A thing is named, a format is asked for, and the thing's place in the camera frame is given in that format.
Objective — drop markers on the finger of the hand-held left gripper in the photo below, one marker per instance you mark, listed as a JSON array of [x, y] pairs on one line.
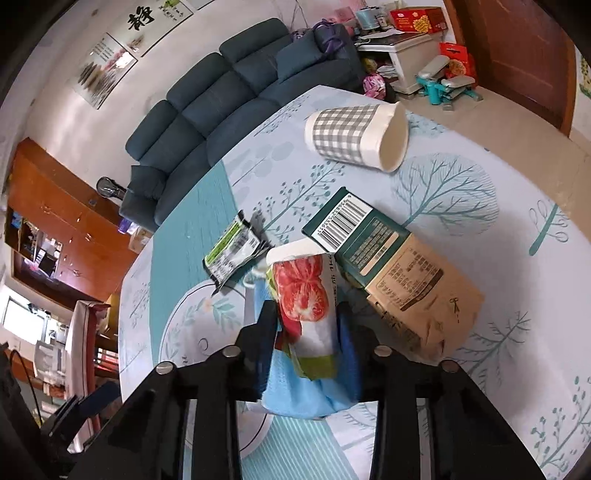
[[97, 401]]

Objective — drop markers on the light blue container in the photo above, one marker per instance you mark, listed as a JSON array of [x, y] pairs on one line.
[[365, 17]]

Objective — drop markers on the pink patterned bag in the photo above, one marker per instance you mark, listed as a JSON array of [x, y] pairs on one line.
[[374, 86]]

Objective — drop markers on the dark blue sofa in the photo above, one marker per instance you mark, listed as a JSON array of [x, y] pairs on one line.
[[203, 106]]

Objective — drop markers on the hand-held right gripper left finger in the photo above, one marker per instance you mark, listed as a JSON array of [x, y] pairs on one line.
[[261, 332]]

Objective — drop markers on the grey checked paper cup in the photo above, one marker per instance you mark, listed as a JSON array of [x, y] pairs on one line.
[[346, 134]]

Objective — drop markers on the tomato print snack packet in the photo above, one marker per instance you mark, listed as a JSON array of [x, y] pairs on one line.
[[300, 286]]

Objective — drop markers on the small cardboard box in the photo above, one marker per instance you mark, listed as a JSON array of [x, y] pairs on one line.
[[138, 235]]

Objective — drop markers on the green and black wrapper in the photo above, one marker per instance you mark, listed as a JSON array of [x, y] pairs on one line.
[[231, 249]]

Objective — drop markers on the black fan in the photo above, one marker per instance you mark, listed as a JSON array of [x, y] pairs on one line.
[[111, 188]]

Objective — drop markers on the red gift box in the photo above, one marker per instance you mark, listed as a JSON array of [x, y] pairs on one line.
[[418, 19]]

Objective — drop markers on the white side table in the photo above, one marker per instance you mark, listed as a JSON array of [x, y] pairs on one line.
[[411, 55]]

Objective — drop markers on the teal stepper machine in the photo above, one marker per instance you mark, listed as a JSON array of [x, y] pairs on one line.
[[443, 85]]

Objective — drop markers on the purple ribbon bag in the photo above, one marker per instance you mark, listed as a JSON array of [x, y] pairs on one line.
[[328, 34]]

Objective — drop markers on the red gift bag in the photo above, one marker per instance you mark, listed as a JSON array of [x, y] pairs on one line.
[[457, 60]]

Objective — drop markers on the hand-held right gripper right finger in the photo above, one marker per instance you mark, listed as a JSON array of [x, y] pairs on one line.
[[351, 360]]

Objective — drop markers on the chair with white cloth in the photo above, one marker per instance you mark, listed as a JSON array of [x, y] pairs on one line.
[[83, 332]]

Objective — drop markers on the brown and green paper bag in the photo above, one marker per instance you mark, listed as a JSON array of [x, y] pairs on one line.
[[415, 286]]

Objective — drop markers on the glass framed wall picture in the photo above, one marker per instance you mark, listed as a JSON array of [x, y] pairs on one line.
[[104, 69]]

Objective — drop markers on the calligraphy wall poster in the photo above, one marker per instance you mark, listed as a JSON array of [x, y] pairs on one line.
[[143, 21]]

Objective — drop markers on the colourful wall chart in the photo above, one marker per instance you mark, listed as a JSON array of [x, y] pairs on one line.
[[584, 74]]

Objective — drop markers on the wooden cabinet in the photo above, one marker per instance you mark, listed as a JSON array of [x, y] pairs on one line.
[[69, 207]]

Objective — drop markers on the dark blue cushion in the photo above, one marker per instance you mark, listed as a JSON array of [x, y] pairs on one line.
[[300, 60]]

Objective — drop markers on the blue face mask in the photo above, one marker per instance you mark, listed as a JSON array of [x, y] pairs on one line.
[[300, 397]]

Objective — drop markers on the wooden door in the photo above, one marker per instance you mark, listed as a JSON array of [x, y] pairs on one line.
[[517, 55]]

